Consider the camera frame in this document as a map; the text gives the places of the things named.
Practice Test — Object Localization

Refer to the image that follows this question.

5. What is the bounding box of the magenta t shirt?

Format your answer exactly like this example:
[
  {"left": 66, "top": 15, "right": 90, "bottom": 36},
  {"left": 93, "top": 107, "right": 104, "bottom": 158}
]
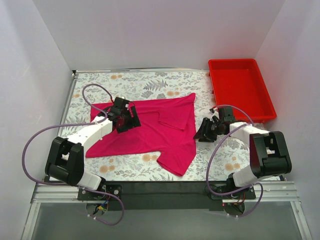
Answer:
[{"left": 85, "top": 93, "right": 197, "bottom": 177}]

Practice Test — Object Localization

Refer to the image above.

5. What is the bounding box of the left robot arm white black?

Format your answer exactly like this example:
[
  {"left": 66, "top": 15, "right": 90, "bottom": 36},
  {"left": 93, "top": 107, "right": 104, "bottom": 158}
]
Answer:
[{"left": 44, "top": 97, "right": 141, "bottom": 200}]

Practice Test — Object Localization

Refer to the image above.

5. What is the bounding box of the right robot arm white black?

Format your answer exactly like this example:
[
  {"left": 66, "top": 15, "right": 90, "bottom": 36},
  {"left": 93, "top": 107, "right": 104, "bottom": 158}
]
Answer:
[{"left": 193, "top": 104, "right": 292, "bottom": 199}]

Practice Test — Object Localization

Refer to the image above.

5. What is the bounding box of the floral patterned table mat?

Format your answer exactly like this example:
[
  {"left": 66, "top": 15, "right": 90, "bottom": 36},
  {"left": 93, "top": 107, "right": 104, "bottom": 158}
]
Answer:
[{"left": 59, "top": 70, "right": 250, "bottom": 181}]

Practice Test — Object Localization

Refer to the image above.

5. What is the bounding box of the red plastic bin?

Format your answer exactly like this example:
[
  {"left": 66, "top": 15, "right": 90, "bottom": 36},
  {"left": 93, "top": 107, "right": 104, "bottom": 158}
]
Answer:
[{"left": 208, "top": 58, "right": 277, "bottom": 123}]

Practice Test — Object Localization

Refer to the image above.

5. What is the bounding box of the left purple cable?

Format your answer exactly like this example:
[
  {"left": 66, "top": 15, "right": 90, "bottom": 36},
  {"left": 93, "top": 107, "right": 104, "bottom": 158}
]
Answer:
[{"left": 22, "top": 84, "right": 125, "bottom": 226}]

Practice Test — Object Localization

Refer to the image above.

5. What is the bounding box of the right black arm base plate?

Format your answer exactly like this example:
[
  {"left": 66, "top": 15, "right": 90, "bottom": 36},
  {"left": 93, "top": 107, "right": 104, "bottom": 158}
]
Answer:
[{"left": 204, "top": 183, "right": 256, "bottom": 202}]

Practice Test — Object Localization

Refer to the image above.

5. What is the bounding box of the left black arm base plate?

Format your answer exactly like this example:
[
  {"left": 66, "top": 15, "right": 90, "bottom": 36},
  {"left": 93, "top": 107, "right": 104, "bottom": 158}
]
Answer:
[{"left": 77, "top": 184, "right": 122, "bottom": 201}]

